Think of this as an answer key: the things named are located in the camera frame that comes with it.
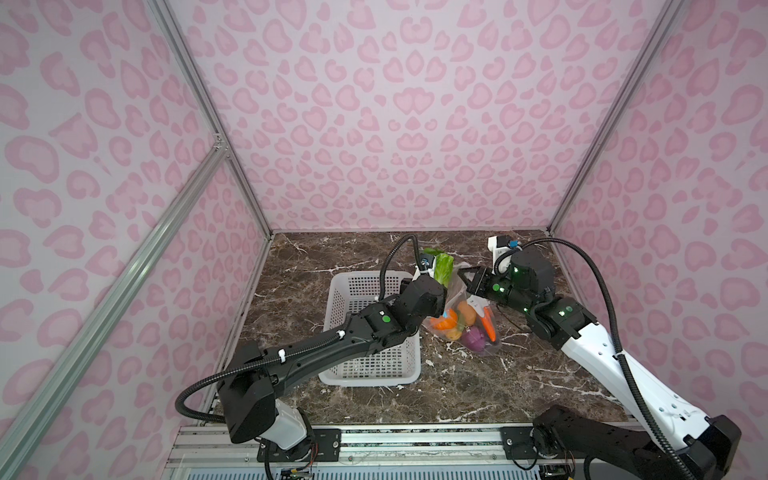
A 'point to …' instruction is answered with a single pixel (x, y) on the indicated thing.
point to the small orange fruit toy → (468, 312)
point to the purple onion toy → (473, 339)
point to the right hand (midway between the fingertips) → (459, 270)
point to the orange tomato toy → (448, 321)
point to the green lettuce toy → (443, 265)
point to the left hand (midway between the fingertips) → (437, 280)
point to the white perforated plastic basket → (400, 364)
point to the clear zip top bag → (457, 292)
